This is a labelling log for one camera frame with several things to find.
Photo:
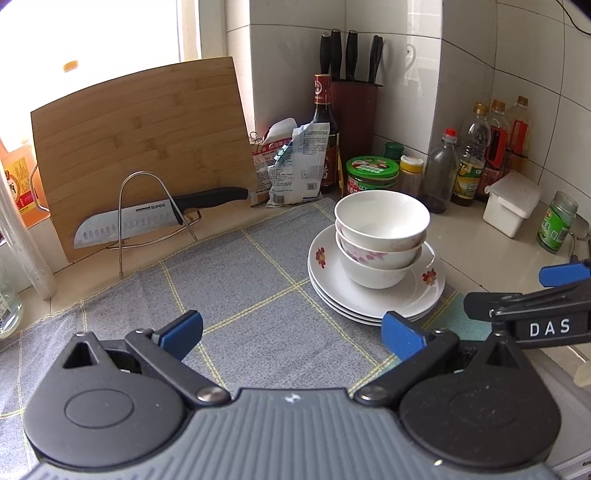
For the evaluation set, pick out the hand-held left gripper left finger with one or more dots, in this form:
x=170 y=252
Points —
x=182 y=332

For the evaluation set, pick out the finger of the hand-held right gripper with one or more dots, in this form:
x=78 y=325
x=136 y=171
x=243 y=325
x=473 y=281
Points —
x=563 y=275
x=508 y=305

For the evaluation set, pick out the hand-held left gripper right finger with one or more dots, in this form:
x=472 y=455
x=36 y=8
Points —
x=401 y=334

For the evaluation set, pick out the white plate red flower print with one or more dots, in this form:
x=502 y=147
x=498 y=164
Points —
x=397 y=295

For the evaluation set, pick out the white plate fruit print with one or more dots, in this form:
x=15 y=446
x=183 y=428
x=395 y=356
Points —
x=344 y=318
x=341 y=312

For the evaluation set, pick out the white bowl pink flower print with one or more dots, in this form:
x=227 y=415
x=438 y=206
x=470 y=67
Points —
x=374 y=277
x=378 y=217
x=369 y=256

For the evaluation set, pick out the person's right hand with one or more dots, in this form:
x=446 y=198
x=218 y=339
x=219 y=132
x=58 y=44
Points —
x=584 y=376

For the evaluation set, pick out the green-label glass jar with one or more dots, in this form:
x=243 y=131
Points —
x=556 y=226

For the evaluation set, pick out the white plastic box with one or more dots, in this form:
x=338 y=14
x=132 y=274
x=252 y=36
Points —
x=510 y=207

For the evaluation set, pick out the blue-grey checked towel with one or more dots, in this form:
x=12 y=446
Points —
x=258 y=277

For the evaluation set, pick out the green-label cooking oil bottle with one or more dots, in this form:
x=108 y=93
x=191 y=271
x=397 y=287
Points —
x=468 y=180

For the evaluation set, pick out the red-cap glass bottle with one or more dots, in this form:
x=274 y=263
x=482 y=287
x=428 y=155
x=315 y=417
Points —
x=438 y=180

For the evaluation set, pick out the dark sauce bottle red label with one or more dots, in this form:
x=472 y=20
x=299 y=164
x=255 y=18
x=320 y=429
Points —
x=496 y=147

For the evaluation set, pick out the plastic bottle red label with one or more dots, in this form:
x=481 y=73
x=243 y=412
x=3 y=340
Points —
x=519 y=134

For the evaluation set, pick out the yellow-lid spice jar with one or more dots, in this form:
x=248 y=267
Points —
x=411 y=177

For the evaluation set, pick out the green-lid sauce jar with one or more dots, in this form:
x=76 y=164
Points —
x=371 y=173

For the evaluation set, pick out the tall clear plastic wrap roll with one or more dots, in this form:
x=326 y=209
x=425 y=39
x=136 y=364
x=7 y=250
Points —
x=32 y=258

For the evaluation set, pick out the yellow seasoning packet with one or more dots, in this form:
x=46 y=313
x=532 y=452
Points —
x=341 y=177

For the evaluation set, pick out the clear glass jar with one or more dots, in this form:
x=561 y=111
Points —
x=9 y=304

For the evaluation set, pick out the green-cap bottle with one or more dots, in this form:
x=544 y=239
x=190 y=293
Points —
x=395 y=150

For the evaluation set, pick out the red-print plastic bag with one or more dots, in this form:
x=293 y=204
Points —
x=263 y=161

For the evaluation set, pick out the white plastic bag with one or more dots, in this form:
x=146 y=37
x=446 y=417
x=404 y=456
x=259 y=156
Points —
x=300 y=166

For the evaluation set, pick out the metal binder clip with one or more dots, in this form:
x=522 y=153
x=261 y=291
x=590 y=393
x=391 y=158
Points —
x=254 y=137

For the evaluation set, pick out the bamboo cutting board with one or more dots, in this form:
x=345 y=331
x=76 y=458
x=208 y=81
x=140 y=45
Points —
x=138 y=129

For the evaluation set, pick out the orange cooking oil jug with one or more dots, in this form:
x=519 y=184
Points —
x=21 y=184

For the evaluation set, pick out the dark red knife block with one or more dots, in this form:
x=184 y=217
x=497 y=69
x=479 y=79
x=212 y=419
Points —
x=355 y=120

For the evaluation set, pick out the dark soy sauce bottle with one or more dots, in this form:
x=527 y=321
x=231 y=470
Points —
x=325 y=106

